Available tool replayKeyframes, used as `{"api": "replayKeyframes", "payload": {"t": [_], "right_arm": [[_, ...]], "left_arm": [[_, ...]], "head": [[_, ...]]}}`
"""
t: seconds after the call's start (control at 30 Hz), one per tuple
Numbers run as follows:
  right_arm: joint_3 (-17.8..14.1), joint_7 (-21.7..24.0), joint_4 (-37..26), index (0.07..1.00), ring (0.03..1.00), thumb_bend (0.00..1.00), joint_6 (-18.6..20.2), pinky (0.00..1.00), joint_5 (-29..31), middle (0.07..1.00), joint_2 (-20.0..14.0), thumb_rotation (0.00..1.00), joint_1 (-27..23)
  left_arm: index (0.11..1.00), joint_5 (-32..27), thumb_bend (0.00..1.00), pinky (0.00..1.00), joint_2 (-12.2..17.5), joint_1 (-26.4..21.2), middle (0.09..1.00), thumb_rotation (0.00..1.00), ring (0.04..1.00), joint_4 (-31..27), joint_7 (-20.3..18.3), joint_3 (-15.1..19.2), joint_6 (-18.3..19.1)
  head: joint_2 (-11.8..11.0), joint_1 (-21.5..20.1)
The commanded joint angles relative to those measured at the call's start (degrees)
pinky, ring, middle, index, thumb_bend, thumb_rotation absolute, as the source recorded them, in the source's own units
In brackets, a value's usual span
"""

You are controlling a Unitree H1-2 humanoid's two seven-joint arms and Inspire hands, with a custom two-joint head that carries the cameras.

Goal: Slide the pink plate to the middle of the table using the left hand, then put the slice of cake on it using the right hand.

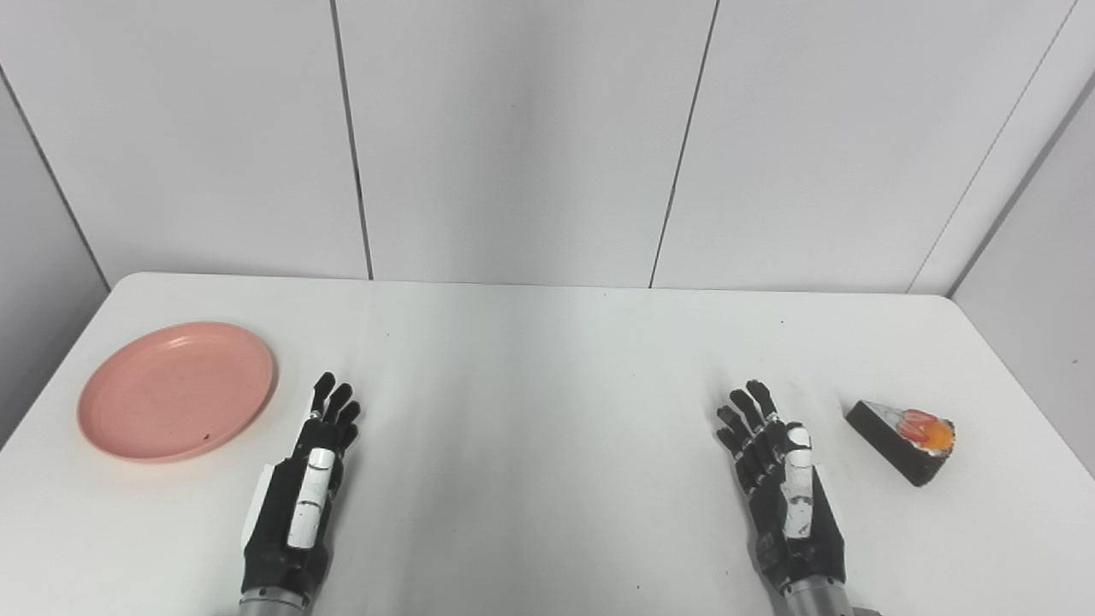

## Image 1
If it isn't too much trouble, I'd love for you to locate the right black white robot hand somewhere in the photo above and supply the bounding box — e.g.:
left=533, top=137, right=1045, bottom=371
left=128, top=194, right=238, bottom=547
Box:
left=715, top=379, right=848, bottom=593

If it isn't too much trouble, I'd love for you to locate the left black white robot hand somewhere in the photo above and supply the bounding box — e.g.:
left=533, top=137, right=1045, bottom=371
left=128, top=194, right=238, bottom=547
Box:
left=241, top=371, right=363, bottom=600

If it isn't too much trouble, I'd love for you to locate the chocolate cake slice with fruit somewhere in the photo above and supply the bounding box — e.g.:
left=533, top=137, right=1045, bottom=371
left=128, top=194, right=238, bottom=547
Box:
left=845, top=400, right=956, bottom=488

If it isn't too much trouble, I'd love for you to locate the pink round plate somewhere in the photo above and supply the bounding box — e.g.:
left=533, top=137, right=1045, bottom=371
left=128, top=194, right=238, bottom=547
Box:
left=77, top=322, right=277, bottom=464

